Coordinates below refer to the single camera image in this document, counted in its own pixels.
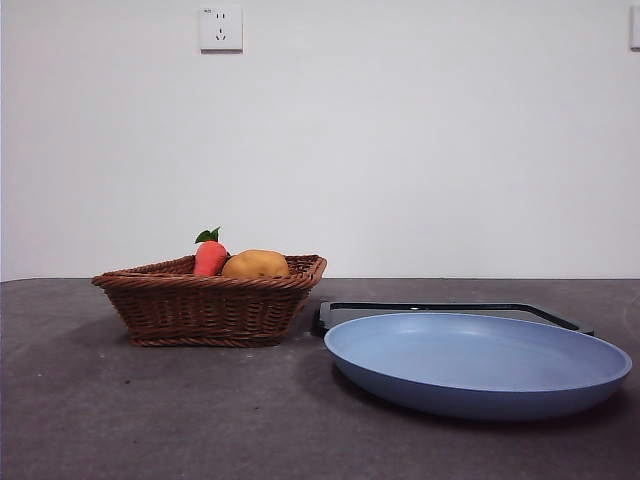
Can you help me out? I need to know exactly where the blue round plate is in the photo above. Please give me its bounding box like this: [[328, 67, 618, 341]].
[[323, 312, 634, 422]]

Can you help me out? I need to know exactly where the yellow-brown potato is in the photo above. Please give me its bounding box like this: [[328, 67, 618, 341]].
[[221, 248, 291, 279]]

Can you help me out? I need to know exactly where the black flat tray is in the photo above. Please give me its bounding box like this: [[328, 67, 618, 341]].
[[312, 300, 595, 339]]

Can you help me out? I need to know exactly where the orange toy carrot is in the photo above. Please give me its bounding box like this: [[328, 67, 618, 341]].
[[193, 226, 231, 277]]

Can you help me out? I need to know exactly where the brown wicker basket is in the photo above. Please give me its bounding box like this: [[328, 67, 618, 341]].
[[91, 253, 329, 349]]

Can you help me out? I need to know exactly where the white wall socket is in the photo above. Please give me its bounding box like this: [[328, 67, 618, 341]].
[[200, 4, 245, 54]]

